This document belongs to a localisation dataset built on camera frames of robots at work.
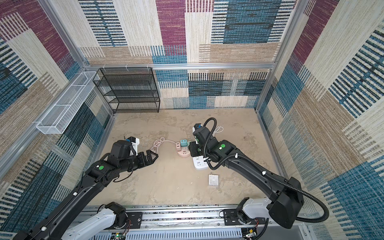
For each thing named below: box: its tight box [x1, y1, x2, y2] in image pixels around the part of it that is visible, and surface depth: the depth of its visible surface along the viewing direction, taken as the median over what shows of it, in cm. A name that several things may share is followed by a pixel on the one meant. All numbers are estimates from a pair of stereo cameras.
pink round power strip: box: [176, 146, 191, 158], surface depth 96 cm
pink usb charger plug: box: [176, 142, 182, 152], surface depth 95 cm
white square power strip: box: [192, 155, 209, 170], surface depth 91 cm
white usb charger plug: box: [208, 174, 219, 186], surface depth 85 cm
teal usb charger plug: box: [180, 139, 188, 147], surface depth 96 cm
